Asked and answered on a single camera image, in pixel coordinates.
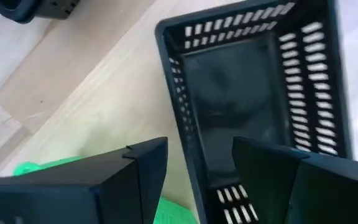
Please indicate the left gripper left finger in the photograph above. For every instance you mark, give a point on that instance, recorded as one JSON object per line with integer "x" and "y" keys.
{"x": 73, "y": 193}

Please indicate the green plastic slotted basket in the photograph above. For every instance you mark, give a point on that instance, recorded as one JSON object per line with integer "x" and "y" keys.
{"x": 172, "y": 214}

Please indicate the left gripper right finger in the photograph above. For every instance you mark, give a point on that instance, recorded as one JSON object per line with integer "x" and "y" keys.
{"x": 322, "y": 193}

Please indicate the black plastic slotted basket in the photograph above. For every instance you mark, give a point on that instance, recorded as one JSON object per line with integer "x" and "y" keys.
{"x": 235, "y": 93}
{"x": 26, "y": 9}

